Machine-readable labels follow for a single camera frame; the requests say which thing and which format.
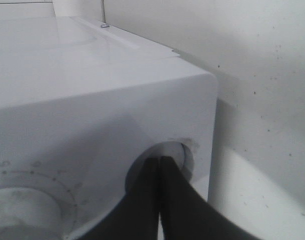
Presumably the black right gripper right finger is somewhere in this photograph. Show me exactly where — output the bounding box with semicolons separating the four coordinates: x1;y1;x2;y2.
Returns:
159;156;255;240

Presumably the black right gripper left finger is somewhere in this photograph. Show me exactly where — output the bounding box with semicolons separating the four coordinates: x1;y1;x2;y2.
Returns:
81;158;160;240

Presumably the round white door button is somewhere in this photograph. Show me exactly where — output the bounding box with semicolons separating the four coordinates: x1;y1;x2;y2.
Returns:
124;140;194;193

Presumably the lower white timer knob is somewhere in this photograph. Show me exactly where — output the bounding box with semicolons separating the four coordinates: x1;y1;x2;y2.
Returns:
0;187;77;240

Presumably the white microwave oven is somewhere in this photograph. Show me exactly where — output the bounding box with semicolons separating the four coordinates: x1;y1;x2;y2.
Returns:
0;17;218;240

